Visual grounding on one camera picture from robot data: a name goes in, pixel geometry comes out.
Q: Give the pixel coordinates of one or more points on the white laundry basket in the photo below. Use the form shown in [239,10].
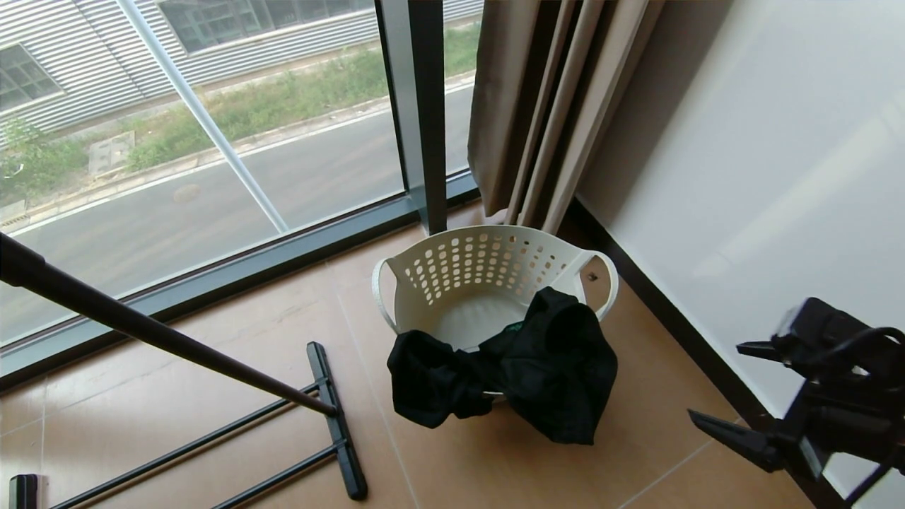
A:
[466,311]

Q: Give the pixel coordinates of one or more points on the black clothes rack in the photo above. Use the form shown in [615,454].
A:
[141,322]

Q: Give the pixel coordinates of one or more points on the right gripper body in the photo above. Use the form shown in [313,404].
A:
[855,424]

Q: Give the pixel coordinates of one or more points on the black garment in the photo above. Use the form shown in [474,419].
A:
[431,382]
[558,375]

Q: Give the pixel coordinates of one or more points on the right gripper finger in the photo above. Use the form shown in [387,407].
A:
[771,351]
[756,445]

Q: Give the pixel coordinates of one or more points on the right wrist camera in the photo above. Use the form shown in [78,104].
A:
[820,325]

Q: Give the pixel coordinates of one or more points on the beige curtain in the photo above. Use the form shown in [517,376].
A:
[495,106]

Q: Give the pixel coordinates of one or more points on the window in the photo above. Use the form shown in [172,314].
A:
[424,106]

